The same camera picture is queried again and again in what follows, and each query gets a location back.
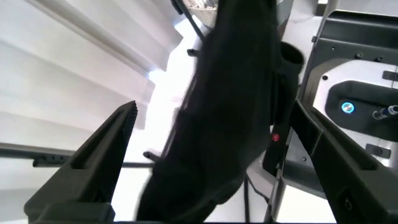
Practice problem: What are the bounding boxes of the black cable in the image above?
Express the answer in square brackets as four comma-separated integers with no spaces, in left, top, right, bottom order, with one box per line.
[244,175,272,223]

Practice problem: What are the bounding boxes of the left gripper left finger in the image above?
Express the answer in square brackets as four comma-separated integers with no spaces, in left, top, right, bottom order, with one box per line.
[24,100,138,223]

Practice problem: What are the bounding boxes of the white curtain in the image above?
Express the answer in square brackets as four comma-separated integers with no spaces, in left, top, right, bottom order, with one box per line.
[0,0,184,150]

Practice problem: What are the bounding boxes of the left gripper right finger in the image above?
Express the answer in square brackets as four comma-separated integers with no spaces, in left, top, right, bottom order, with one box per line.
[289,100,398,224]

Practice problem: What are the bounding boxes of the black short-sleeved shirt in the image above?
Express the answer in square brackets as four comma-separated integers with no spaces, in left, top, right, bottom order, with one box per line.
[136,0,305,223]

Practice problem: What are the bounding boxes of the black clothes rack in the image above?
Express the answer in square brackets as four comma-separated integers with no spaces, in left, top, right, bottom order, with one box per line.
[0,0,206,169]

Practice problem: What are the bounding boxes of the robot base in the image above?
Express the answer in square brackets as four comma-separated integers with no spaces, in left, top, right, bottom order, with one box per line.
[262,0,398,223]

